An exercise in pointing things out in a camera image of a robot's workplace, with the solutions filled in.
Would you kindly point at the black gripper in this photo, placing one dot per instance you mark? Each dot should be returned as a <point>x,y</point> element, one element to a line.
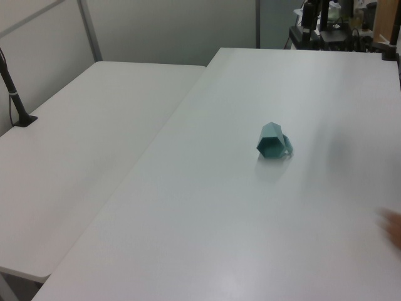
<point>308,14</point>

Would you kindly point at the person's bare hand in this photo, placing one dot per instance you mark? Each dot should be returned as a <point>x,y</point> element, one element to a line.
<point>395,230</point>

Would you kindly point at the black device box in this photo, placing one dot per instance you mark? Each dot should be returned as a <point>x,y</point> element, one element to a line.
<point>296,37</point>

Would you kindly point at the wooden board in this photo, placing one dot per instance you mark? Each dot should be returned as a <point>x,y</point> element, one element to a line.
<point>380,22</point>

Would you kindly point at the black clamp pole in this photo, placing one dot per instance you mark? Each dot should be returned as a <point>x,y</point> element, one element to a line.
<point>391,51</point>

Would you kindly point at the grey table leg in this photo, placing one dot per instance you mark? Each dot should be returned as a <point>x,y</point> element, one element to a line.
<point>7,288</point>

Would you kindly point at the grey metal partition post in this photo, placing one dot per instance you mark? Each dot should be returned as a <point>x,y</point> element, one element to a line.
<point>257,23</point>
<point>91,31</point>

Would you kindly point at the black camera pole with base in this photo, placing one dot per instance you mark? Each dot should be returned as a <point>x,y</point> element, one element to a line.
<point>16,100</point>

